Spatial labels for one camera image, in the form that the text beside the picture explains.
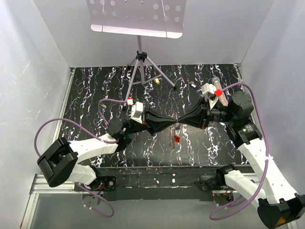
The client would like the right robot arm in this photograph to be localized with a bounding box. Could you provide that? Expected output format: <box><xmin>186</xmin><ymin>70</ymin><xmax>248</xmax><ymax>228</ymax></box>
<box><xmin>178</xmin><ymin>91</ymin><xmax>305</xmax><ymax>229</ymax></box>

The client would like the aluminium frame rail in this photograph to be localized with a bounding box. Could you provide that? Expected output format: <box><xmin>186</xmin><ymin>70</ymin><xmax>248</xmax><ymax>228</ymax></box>
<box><xmin>20</xmin><ymin>68</ymin><xmax>76</xmax><ymax>229</ymax></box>

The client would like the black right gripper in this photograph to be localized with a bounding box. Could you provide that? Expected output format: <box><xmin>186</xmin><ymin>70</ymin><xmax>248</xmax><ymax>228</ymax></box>
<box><xmin>177</xmin><ymin>96</ymin><xmax>235</xmax><ymax>129</ymax></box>

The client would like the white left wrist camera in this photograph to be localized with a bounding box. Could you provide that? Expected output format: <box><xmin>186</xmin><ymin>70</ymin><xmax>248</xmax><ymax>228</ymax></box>
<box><xmin>127</xmin><ymin>97</ymin><xmax>144</xmax><ymax>124</ymax></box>

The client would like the red key tag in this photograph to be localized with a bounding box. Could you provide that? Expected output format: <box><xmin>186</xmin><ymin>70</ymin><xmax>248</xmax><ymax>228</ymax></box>
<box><xmin>174</xmin><ymin>135</ymin><xmax>180</xmax><ymax>143</ymax></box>

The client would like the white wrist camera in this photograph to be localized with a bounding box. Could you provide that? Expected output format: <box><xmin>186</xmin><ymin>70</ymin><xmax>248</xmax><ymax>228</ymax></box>
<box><xmin>127</xmin><ymin>97</ymin><xmax>144</xmax><ymax>124</ymax></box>
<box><xmin>201</xmin><ymin>83</ymin><xmax>219</xmax><ymax>110</ymax></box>

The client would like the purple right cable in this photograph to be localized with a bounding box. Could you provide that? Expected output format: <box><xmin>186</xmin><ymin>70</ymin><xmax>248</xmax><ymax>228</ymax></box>
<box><xmin>209</xmin><ymin>82</ymin><xmax>271</xmax><ymax>220</ymax></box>

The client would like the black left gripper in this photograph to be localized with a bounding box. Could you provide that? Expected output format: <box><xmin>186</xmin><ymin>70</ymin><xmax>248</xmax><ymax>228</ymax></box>
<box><xmin>124</xmin><ymin>106</ymin><xmax>177</xmax><ymax>137</ymax></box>

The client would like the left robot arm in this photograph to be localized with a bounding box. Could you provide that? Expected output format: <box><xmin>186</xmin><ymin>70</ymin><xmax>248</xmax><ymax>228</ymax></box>
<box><xmin>37</xmin><ymin>110</ymin><xmax>177</xmax><ymax>191</ymax></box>

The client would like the purple cable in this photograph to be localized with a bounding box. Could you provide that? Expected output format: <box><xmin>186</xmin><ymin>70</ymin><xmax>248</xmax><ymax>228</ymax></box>
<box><xmin>34</xmin><ymin>99</ymin><xmax>133</xmax><ymax>218</ymax></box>
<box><xmin>209</xmin><ymin>82</ymin><xmax>271</xmax><ymax>220</ymax></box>

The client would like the chain of metal keyrings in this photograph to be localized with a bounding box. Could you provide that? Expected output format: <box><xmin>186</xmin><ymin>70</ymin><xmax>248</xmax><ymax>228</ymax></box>
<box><xmin>168</xmin><ymin>112</ymin><xmax>181</xmax><ymax>148</ymax></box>

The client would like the sprinkles filled tube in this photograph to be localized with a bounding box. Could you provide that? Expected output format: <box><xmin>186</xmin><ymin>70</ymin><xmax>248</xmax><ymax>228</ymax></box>
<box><xmin>211</xmin><ymin>76</ymin><xmax>228</xmax><ymax>106</ymax></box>

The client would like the lilac music stand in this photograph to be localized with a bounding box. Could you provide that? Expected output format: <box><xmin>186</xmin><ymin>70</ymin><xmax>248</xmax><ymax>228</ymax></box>
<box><xmin>86</xmin><ymin>0</ymin><xmax>186</xmax><ymax>97</ymax></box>

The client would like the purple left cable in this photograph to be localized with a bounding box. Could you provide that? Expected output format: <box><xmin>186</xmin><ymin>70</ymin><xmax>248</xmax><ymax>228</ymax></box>
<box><xmin>34</xmin><ymin>99</ymin><xmax>133</xmax><ymax>218</ymax></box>

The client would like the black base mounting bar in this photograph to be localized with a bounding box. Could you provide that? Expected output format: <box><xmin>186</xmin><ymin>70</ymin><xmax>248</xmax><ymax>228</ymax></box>
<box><xmin>78</xmin><ymin>164</ymin><xmax>239</xmax><ymax>202</ymax></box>

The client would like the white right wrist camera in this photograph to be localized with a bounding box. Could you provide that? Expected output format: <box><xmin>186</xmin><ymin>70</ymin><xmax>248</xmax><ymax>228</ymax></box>
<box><xmin>201</xmin><ymin>83</ymin><xmax>219</xmax><ymax>110</ymax></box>

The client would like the yellow key tag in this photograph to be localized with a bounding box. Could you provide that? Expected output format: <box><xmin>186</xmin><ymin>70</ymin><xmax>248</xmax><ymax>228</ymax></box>
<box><xmin>154</xmin><ymin>78</ymin><xmax>160</xmax><ymax>84</ymax></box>

